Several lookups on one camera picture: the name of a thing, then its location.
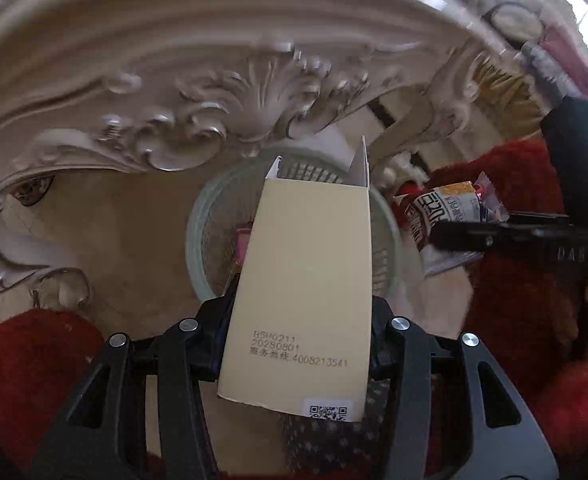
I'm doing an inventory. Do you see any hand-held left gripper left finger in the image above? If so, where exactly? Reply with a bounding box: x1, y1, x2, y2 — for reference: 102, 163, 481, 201
31, 284, 245, 480

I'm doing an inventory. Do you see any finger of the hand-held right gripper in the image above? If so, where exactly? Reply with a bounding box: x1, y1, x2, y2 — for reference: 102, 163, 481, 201
431, 220, 571, 257
506, 211, 571, 226

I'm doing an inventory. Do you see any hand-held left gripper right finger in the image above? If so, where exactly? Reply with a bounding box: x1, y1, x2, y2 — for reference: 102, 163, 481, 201
369, 295, 560, 480

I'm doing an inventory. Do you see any white and red snack packet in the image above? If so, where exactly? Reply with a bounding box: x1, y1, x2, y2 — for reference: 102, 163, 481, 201
394, 172, 510, 279

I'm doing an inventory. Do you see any translucent plastic basket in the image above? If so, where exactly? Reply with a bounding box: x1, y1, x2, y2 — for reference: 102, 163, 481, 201
186, 142, 403, 307

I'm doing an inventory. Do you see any cream cardboard box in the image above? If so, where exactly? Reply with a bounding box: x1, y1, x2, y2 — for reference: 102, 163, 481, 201
216, 135, 375, 423

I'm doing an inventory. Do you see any pink wrapper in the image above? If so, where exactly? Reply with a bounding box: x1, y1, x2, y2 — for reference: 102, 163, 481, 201
234, 226, 253, 267

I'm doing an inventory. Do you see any pink cloth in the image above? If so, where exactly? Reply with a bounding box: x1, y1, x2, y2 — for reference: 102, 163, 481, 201
519, 15, 588, 111

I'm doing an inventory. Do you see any beige fringed cushion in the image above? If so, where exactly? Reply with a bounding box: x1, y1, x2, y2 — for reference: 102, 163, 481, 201
474, 49, 541, 128

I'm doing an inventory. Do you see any dark dotted cloth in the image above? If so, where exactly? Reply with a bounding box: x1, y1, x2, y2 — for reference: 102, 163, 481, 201
274, 380, 391, 480

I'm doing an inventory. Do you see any carved cream table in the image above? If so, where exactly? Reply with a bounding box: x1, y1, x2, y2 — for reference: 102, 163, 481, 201
0, 0, 540, 311

